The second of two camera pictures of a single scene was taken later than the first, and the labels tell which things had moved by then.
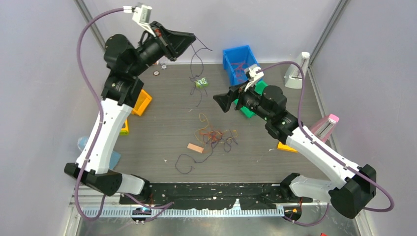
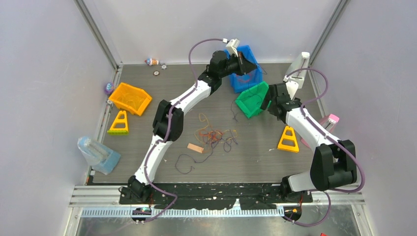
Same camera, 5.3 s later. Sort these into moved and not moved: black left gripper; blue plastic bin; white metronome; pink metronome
Moved: black left gripper
Not moved: pink metronome; blue plastic bin; white metronome
